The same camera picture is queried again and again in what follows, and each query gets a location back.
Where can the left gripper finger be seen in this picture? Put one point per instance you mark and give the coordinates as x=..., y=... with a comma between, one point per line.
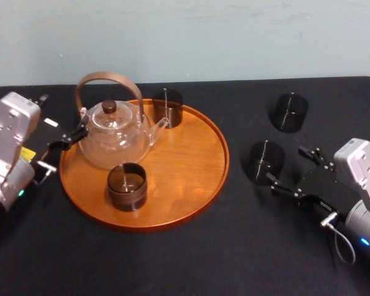
x=39, y=100
x=71, y=137

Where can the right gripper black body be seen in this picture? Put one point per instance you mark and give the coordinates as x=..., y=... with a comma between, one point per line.
x=327, y=188

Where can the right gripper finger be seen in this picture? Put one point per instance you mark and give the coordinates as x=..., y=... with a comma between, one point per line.
x=316, y=155
x=283, y=188

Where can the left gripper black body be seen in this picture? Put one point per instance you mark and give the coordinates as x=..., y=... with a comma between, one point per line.
x=46, y=135

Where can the round wooden tray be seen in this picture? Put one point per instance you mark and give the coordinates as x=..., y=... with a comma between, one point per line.
x=185, y=172

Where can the dark smoked glass cup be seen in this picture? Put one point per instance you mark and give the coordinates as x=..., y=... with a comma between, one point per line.
x=290, y=114
x=127, y=191
x=263, y=163
x=169, y=114

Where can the glass lid with brown knob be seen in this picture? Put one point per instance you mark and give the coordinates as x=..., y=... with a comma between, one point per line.
x=109, y=108

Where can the black table cloth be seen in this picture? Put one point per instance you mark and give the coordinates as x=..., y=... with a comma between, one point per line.
x=185, y=262

